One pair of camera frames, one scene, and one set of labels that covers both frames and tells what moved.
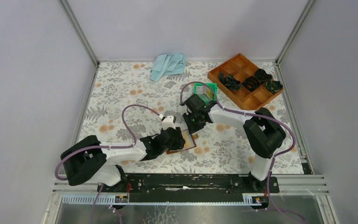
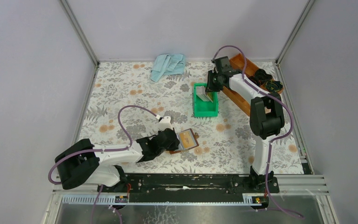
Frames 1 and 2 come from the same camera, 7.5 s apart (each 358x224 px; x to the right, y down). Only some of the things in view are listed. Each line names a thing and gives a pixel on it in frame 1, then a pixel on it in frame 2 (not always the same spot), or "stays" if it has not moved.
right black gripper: (191, 128) to (210, 87)
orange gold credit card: (189, 142) stays
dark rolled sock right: (273, 86) stays
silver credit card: (201, 89) stays
